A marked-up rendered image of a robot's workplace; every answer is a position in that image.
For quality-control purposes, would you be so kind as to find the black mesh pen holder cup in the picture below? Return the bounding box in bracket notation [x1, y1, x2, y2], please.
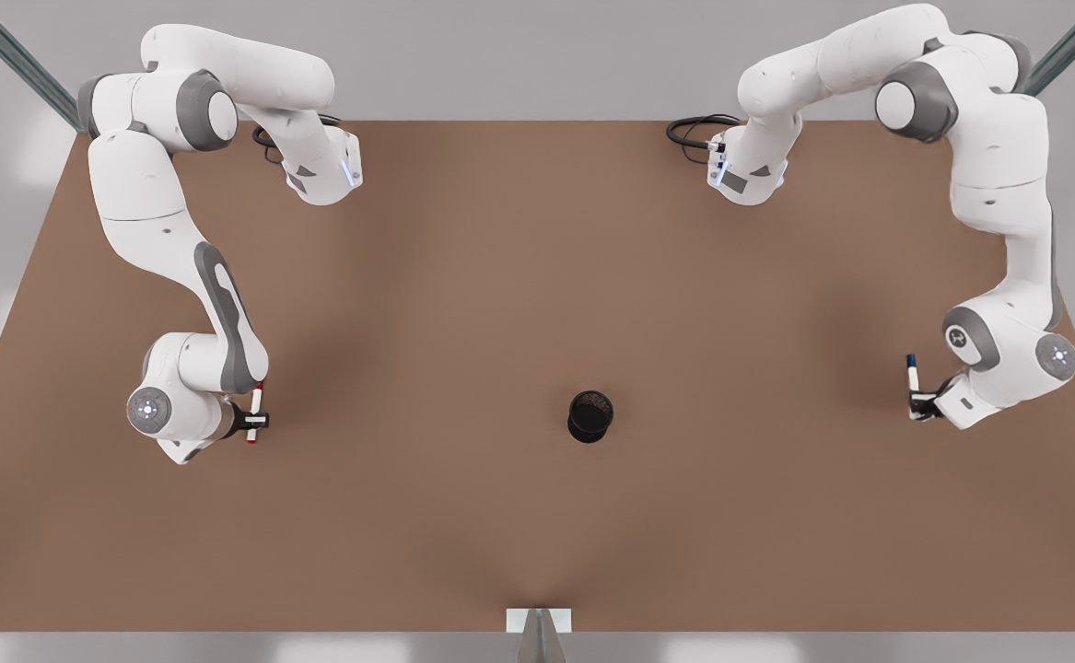
[567, 390, 615, 445]

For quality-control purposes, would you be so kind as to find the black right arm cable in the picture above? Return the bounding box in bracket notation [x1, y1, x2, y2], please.
[251, 113, 345, 167]

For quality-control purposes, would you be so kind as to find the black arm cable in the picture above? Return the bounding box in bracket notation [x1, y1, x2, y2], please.
[251, 113, 345, 167]
[665, 113, 744, 167]

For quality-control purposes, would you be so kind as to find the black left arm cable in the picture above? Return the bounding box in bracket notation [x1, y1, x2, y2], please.
[665, 113, 744, 167]

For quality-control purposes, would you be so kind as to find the silver frame post with foot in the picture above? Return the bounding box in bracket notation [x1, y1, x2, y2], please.
[506, 608, 573, 663]

